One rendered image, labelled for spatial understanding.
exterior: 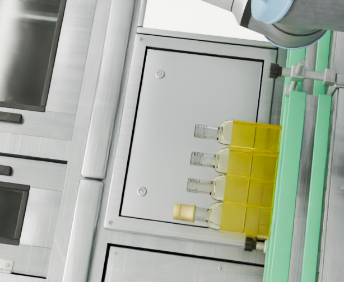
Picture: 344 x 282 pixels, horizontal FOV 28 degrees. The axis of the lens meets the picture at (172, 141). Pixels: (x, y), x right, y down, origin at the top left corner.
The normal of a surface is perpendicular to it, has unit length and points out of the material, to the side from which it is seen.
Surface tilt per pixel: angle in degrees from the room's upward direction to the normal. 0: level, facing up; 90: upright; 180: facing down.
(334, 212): 90
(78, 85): 90
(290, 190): 90
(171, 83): 90
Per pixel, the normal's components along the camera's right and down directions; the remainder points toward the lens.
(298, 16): -0.18, 0.88
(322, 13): -0.18, 0.74
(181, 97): -0.05, -0.25
